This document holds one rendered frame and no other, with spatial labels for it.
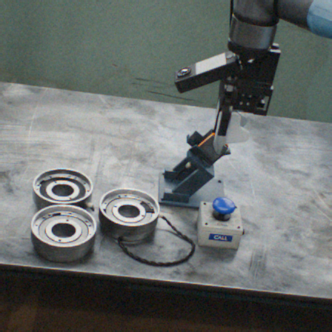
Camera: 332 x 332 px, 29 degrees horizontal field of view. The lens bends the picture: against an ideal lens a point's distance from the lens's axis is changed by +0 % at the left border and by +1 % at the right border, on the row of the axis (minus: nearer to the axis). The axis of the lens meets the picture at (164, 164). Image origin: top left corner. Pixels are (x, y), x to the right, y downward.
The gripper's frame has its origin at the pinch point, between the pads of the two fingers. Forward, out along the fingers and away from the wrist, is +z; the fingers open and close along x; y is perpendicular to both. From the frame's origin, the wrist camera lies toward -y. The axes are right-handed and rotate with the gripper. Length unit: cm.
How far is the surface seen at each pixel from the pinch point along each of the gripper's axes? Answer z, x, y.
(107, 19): 38, 149, -31
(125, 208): 10.0, -10.1, -14.7
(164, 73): 59, 149, -5
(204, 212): 7.4, -11.6, -1.0
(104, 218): 8.5, -15.3, -18.1
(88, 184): 8.8, -5.9, -21.9
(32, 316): 36.9, -13.0, -29.8
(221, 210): 4.9, -13.8, 1.5
